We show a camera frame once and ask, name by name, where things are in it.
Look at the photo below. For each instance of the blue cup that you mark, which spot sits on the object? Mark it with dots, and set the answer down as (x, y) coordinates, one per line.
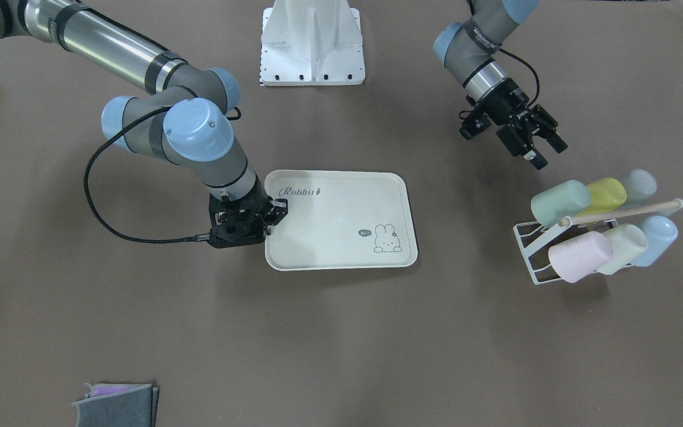
(661, 233)

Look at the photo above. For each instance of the grey cup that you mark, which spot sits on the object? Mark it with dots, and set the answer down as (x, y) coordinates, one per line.
(639, 186)

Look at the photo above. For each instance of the pink cup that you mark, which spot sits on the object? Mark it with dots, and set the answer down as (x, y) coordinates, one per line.
(576, 258)

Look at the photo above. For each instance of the white wire cup rack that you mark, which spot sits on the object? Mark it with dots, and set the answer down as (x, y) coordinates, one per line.
(534, 240)

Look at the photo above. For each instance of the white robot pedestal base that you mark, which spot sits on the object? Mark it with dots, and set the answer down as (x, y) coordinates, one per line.
(311, 43)

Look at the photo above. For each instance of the yellow cup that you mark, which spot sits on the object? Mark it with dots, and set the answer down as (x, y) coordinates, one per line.
(607, 194)

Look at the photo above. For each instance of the grey folded cloth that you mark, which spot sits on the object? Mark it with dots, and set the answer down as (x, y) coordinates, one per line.
(135, 407)

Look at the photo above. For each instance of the cream rabbit tray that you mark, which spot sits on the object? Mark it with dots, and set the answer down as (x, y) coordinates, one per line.
(341, 220)

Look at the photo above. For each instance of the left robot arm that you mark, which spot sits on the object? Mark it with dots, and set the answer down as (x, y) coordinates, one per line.
(466, 50)

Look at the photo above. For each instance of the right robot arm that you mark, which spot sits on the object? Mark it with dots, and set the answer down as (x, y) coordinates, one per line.
(184, 120)

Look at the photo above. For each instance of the cream white cup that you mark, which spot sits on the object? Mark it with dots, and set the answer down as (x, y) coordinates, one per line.
(628, 242)

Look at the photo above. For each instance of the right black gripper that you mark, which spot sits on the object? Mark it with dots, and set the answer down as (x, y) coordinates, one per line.
(277, 213)

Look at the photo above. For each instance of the green cup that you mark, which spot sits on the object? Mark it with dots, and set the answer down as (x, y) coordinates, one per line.
(566, 199)

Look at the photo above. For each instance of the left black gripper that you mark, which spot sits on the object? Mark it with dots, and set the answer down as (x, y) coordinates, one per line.
(507, 101)

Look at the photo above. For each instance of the purple cloth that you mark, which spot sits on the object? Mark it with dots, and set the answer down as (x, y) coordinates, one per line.
(106, 388)

